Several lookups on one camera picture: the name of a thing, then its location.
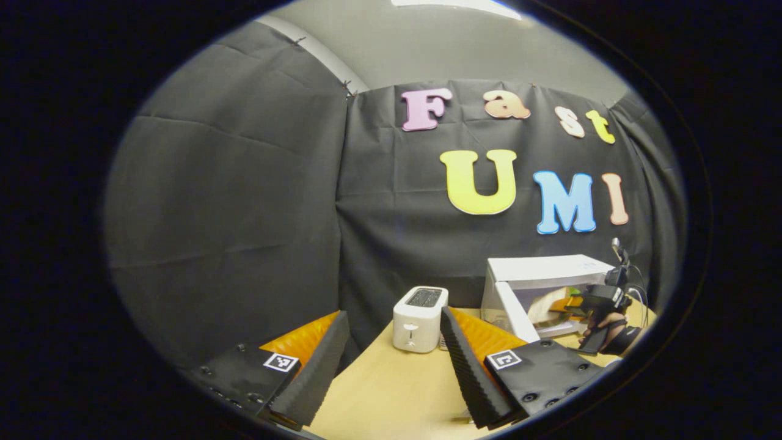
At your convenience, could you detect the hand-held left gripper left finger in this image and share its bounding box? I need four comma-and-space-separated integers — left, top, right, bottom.
183, 310, 350, 430

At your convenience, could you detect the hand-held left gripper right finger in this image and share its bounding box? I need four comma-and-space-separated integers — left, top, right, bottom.
440, 307, 605, 430

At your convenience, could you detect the white microwave oven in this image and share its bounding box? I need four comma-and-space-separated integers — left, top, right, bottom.
481, 255, 615, 343

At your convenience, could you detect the white toaster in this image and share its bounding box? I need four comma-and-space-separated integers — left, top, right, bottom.
392, 286, 449, 354

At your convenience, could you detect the black backdrop cloth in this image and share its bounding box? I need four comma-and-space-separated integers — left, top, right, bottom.
104, 21, 688, 367

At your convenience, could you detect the large ceiling light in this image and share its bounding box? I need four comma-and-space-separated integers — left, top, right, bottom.
391, 0, 523, 20

